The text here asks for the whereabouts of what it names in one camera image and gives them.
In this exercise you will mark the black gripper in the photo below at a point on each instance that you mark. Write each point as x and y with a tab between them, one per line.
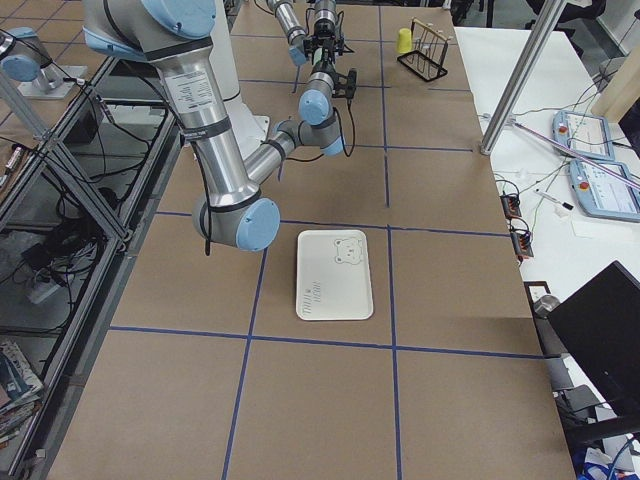
325	29
322	63

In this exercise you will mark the pale green cup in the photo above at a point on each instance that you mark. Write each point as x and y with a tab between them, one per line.
317	56

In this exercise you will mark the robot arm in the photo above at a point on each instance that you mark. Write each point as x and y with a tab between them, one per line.
177	39
327	22

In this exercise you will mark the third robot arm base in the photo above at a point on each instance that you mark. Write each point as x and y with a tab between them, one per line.
25	59

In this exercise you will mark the yellow plastic cup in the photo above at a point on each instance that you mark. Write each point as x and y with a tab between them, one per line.
404	41

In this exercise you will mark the white bear print tray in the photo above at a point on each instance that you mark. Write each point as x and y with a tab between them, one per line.
333	280

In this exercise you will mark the metal cup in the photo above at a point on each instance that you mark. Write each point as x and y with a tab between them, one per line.
544	305

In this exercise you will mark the reacher grabber stick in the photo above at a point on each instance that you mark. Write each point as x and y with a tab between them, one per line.
571	153

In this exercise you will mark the upper teach pendant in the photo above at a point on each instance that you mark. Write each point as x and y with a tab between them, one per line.
586	134

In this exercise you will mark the teach pendant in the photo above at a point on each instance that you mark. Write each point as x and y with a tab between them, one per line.
586	134
601	195

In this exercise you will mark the black marker pen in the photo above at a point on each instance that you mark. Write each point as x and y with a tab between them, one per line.
554	200

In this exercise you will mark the lower teach pendant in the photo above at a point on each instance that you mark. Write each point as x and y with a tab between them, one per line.
601	195

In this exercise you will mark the black monitor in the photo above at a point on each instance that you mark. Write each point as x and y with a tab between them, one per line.
599	327

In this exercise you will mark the stack of books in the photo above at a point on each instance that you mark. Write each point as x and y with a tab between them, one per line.
20	390

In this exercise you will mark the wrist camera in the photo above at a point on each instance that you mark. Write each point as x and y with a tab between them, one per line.
345	86

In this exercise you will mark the black wire cup rack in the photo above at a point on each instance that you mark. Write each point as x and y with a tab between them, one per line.
428	55

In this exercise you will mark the aluminium frame post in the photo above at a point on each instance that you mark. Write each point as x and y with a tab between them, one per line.
537	39

